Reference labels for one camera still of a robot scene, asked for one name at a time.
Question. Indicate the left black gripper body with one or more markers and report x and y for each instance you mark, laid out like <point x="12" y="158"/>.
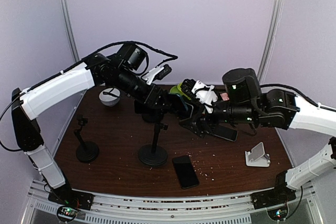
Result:
<point x="151" y="96"/>

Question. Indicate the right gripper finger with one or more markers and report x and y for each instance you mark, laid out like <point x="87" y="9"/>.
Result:
<point x="189" y="120"/>
<point x="216" y="131"/>

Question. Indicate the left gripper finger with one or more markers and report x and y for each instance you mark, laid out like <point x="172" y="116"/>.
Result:
<point x="164" y="108"/>
<point x="171" y="98"/>

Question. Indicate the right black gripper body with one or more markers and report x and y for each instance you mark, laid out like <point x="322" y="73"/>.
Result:
<point x="201" y="118"/>

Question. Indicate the blue phone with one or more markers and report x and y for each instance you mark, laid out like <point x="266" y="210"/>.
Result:
<point x="182" y="109"/>

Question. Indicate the silver phone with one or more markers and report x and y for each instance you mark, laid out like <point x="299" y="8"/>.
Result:
<point x="226" y="133"/>

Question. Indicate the tall black phone stand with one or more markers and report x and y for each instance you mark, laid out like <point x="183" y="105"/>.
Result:
<point x="152" y="154"/>

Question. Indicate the black phone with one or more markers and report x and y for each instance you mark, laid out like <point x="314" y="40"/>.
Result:
<point x="185" y="172"/>
<point x="140" y="108"/>

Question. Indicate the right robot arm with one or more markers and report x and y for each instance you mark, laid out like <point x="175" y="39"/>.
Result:
<point x="283" y="107"/>

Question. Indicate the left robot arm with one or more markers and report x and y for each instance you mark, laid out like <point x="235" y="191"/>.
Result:
<point x="113" y="65"/>

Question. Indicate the short round black stand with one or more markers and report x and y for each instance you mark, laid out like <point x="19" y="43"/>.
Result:
<point x="152" y="118"/>

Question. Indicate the black phone on round stand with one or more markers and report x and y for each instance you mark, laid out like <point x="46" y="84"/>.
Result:
<point x="140" y="108"/>

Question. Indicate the white phone stand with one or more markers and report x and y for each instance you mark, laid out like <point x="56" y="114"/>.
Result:
<point x="257" y="157"/>

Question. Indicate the green plate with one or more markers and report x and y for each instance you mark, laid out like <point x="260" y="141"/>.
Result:
<point x="176" y="89"/>

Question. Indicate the red patterned bowl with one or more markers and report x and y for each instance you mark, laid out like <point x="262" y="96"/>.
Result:
<point x="224" y="96"/>

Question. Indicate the white bowl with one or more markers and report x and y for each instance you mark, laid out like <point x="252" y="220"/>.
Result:
<point x="110" y="96"/>

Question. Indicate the right circuit board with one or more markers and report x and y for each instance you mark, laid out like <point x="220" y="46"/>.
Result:
<point x="278" y="214"/>

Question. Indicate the circuit board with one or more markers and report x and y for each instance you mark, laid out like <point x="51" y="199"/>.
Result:
<point x="278" y="214"/>
<point x="66" y="214"/>

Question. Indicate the left circuit board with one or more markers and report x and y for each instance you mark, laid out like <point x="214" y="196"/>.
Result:
<point x="66" y="214"/>

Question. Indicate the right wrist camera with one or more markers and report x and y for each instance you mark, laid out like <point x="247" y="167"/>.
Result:
<point x="200" y="93"/>

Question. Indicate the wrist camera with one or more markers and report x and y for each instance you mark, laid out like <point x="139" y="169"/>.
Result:
<point x="200" y="93"/>
<point x="157" y="73"/>

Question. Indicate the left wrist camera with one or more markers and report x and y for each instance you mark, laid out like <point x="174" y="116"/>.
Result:
<point x="157" y="73"/>

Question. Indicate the front aluminium rail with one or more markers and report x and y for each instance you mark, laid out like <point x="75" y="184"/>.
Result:
<point x="229" y="208"/>

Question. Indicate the right aluminium frame post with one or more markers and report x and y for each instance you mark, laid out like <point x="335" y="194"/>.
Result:
<point x="270" y="39"/>

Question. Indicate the aluminium frame post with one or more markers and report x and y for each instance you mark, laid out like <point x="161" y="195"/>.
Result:
<point x="69" y="30"/>
<point x="270" y="39"/>

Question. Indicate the left aluminium frame post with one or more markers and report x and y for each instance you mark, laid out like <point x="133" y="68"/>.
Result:
<point x="69" y="30"/>

